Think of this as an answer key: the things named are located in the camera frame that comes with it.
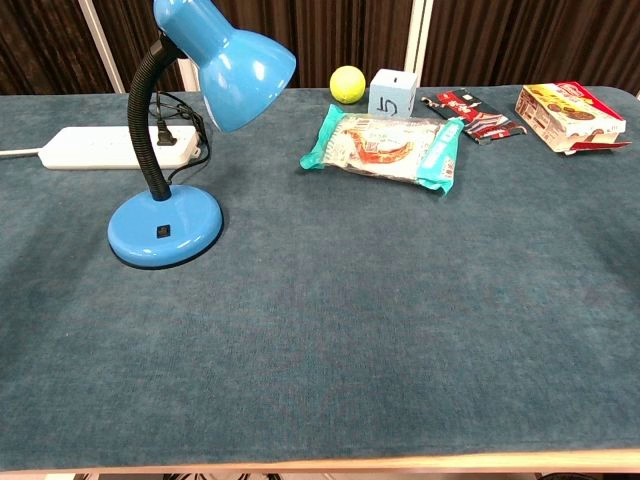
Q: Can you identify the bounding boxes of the blue desk lamp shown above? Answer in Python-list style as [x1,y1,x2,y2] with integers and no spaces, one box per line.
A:
[106,0,298,269]

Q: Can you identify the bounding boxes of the white power strip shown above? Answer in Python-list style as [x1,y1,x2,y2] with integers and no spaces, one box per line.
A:
[0,125,200,171]

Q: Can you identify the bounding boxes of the teal blue table cloth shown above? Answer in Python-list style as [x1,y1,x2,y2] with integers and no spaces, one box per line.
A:
[0,84,640,472]

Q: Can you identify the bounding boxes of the teal clear snack packet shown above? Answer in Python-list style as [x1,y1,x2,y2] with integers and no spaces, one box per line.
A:
[299,103,466,196]

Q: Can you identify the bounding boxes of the yellow-green tennis ball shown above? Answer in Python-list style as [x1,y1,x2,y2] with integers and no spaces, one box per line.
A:
[329,66,367,105]

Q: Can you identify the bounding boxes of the light blue number cube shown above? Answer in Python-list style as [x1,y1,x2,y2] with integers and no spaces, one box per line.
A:
[367,68,420,120]

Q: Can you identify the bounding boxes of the black red snack packet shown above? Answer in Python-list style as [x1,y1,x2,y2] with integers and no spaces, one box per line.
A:
[420,88,528,146]

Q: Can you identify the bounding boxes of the red white biscuit box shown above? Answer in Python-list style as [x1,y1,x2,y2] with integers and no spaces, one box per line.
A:
[514,81,633,156]

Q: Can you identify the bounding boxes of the dark brown curtain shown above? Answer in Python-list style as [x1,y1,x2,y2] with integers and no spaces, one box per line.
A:
[0,0,640,96]

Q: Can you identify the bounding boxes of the black lamp power cable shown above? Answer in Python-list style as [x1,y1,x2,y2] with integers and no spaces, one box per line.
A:
[153,90,210,184]

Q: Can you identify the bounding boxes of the white frame post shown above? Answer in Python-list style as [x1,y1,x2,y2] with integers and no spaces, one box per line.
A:
[77,0,126,95]
[403,0,435,87]

